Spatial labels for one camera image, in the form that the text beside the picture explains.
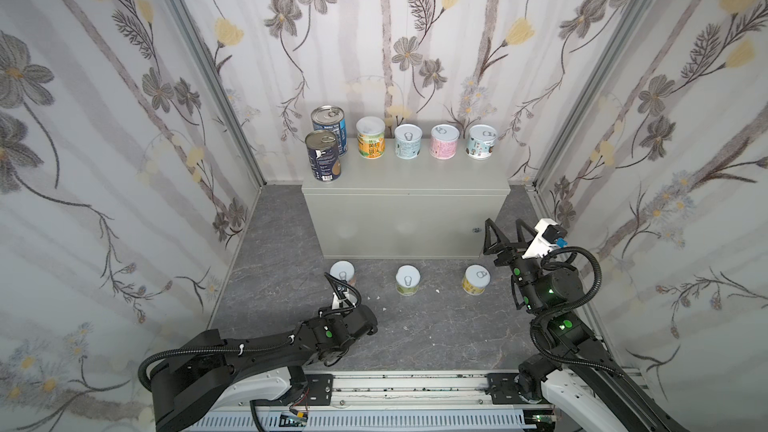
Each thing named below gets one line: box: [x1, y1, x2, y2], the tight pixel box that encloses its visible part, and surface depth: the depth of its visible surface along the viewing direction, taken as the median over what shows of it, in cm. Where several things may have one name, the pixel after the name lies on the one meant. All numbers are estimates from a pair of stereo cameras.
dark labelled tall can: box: [304, 130, 341, 183], surface depth 70 cm
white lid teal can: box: [465, 124, 498, 161], surface depth 79 cm
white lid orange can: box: [329, 260, 356, 286], surface depth 92 cm
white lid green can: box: [395, 264, 421, 296], surface depth 90 cm
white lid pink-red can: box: [429, 124, 460, 160], surface depth 80 cm
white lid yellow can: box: [462, 264, 491, 296], surface depth 90 cm
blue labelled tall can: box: [310, 104, 348, 157], surface depth 75 cm
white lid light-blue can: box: [394, 123, 423, 160], surface depth 79 cm
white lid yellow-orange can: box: [356, 116, 386, 160], surface depth 78 cm
